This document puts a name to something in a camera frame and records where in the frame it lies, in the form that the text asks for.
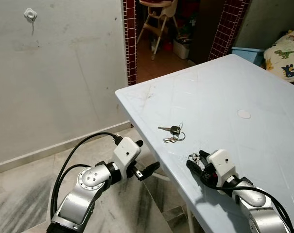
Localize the black headed key bunch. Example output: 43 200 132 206
157 121 187 144

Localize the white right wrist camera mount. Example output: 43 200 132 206
206 149 241 188

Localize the light blue plastic box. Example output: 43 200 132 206
231 47 264 67

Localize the white wall hook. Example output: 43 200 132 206
23 7 39 23

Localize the large white plastic table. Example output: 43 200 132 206
115 53 294 233

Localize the white plastic container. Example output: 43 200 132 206
173 38 194 60

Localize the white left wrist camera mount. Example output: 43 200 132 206
112 137 142 180

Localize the wooden baby high chair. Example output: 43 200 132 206
137 0 179 62

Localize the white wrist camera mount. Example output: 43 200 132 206
112 137 142 180
206 149 241 188

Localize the dinosaur print pillow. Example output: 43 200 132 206
263 26 294 83

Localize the round white table cap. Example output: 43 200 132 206
236 110 252 120

